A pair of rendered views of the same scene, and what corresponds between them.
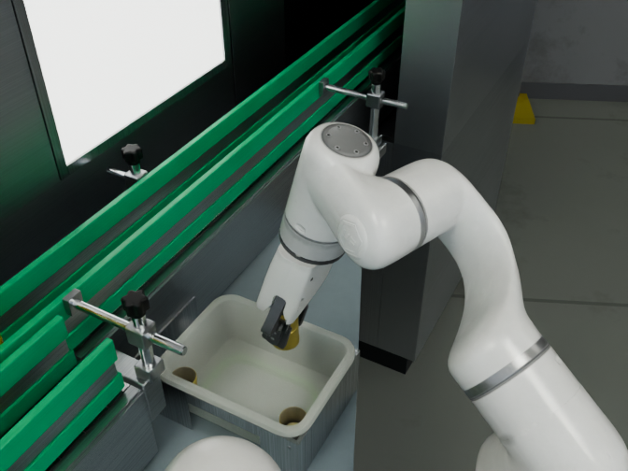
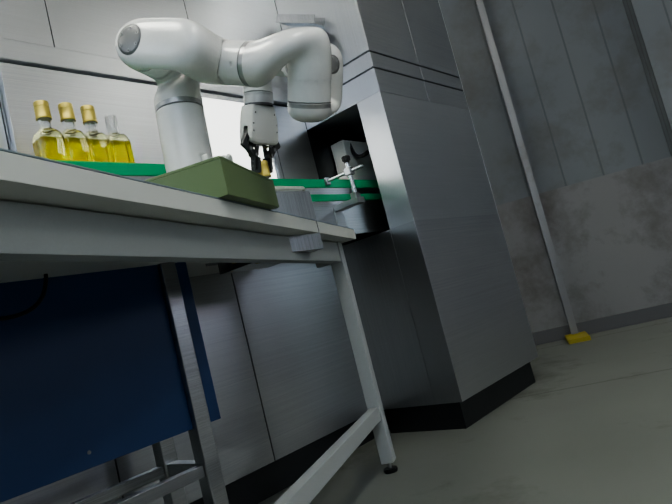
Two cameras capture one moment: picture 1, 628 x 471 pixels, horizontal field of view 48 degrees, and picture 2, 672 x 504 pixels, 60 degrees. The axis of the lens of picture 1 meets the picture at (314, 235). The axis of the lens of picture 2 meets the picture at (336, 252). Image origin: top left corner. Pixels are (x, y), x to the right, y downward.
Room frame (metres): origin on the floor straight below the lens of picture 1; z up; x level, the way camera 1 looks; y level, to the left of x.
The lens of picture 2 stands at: (-0.83, -0.39, 0.51)
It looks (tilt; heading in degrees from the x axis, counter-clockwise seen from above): 5 degrees up; 11
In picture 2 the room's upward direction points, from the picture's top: 14 degrees counter-clockwise
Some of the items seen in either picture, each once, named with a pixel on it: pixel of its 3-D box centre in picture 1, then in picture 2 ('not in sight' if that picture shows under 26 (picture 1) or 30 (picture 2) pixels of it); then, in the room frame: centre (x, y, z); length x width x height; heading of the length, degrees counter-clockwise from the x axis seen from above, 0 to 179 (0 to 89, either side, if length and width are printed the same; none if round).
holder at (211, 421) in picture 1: (241, 375); (254, 221); (0.63, 0.10, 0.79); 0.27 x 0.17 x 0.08; 62
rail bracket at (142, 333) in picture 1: (126, 329); not in sight; (0.56, 0.22, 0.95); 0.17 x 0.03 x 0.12; 62
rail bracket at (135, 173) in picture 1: (127, 182); not in sight; (0.87, 0.28, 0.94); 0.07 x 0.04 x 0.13; 62
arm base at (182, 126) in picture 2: not in sight; (193, 146); (0.24, 0.06, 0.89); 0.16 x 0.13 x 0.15; 90
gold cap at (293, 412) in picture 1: (293, 428); not in sight; (0.54, 0.03, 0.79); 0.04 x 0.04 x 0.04
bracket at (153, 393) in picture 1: (127, 379); not in sight; (0.57, 0.23, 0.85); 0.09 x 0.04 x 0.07; 62
